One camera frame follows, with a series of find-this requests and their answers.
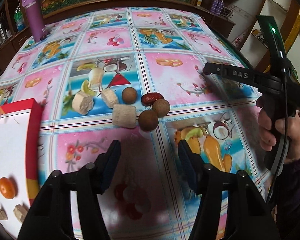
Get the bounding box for square beige biscuit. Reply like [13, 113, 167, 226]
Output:
[112, 103, 136, 128]

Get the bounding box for brown longan fruit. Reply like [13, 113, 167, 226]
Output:
[152, 99, 170, 118]
[122, 87, 138, 104]
[138, 109, 159, 132]

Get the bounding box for beige biscuit chunk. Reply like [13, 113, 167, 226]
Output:
[72, 91, 94, 115]

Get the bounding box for red date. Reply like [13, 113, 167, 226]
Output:
[141, 92, 164, 106]

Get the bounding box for red white tray box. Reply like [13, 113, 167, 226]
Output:
[0, 99, 43, 238]

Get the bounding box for orange fruit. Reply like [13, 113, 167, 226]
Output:
[0, 177, 16, 199]

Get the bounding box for round beige biscuit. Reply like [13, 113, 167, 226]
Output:
[13, 204, 27, 223]

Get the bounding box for small beige biscuit cylinder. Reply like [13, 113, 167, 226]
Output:
[0, 209, 7, 220]

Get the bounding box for person right hand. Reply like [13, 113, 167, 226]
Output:
[256, 96, 300, 164]

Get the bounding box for colourful patterned tablecloth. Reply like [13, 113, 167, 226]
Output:
[0, 7, 269, 239]

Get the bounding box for purple bottles on shelf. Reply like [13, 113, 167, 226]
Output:
[210, 0, 224, 15]

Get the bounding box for wooden cabinet counter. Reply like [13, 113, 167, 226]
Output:
[0, 0, 235, 70]

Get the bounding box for purple thermos bottle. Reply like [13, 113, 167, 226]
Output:
[21, 0, 48, 42]

